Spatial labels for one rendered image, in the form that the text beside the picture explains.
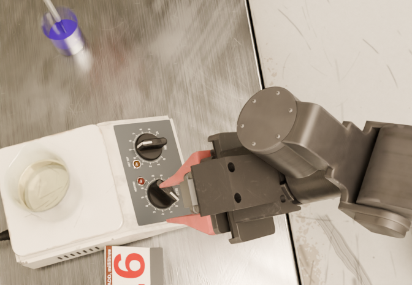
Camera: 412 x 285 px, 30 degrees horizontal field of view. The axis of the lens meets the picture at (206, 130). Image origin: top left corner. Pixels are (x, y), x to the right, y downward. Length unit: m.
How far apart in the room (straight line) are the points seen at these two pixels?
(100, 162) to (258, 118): 0.26
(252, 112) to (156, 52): 0.35
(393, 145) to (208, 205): 0.16
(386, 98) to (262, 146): 0.37
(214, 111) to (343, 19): 0.20
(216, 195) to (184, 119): 0.31
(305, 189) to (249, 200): 0.06
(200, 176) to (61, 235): 0.24
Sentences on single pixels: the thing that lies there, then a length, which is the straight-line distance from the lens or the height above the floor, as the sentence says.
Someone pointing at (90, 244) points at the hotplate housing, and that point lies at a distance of 0.84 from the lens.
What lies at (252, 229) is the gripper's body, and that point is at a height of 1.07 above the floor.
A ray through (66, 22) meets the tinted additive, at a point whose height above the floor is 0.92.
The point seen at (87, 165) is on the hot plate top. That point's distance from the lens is 0.83.
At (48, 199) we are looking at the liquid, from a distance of 0.79.
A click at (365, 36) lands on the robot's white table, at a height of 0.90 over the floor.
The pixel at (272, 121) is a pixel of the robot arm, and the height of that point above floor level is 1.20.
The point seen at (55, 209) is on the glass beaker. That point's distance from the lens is 0.76.
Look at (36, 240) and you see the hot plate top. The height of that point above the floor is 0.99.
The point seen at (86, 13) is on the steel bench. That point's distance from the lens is 0.98.
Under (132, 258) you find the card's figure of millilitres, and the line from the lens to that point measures 0.88.
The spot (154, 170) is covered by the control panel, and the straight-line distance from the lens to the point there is 0.86.
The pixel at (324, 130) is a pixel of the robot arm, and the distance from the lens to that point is 0.60.
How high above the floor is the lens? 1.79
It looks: 75 degrees down
